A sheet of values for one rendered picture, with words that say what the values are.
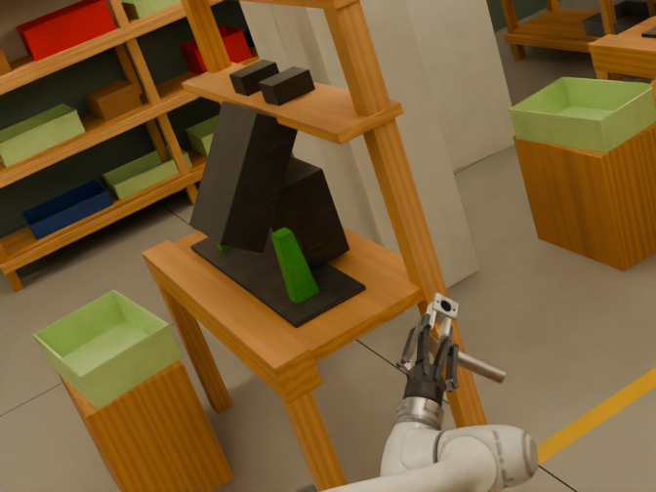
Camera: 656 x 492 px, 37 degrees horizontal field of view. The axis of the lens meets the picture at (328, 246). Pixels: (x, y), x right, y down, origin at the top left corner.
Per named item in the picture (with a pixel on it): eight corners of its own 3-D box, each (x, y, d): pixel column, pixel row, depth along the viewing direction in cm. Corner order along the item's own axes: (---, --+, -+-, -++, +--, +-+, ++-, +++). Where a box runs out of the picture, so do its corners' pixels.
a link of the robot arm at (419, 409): (408, 414, 178) (414, 387, 182) (384, 430, 185) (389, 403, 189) (450, 434, 181) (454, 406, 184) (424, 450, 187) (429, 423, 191)
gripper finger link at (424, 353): (420, 383, 191) (413, 381, 191) (421, 332, 198) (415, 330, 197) (430, 375, 188) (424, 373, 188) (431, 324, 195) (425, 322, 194)
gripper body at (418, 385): (450, 408, 185) (458, 367, 190) (412, 389, 183) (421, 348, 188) (430, 422, 190) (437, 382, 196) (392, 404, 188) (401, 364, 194)
